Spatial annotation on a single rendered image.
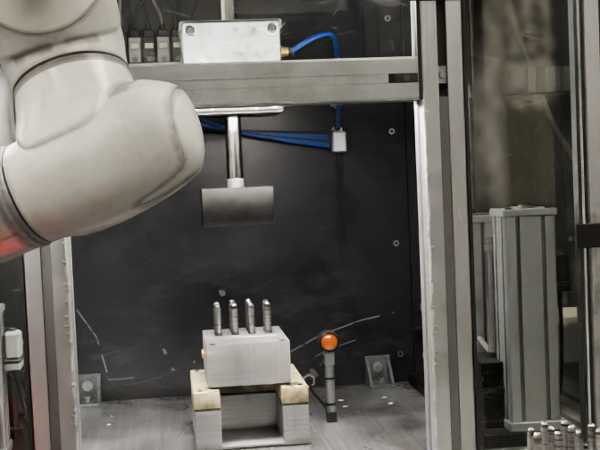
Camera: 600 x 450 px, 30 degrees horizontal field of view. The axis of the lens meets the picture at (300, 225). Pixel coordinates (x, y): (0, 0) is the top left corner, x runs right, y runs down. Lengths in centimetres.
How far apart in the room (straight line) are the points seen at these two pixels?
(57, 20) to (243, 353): 50
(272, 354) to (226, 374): 6
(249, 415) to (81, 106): 56
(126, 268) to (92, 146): 69
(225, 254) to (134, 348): 18
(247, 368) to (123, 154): 45
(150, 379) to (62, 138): 74
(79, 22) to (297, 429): 56
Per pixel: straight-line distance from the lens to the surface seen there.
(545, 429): 114
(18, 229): 95
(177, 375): 160
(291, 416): 129
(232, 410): 136
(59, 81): 94
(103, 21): 96
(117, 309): 159
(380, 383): 160
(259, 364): 128
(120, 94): 92
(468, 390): 121
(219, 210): 133
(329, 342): 137
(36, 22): 94
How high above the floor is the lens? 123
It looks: 3 degrees down
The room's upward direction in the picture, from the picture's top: 2 degrees counter-clockwise
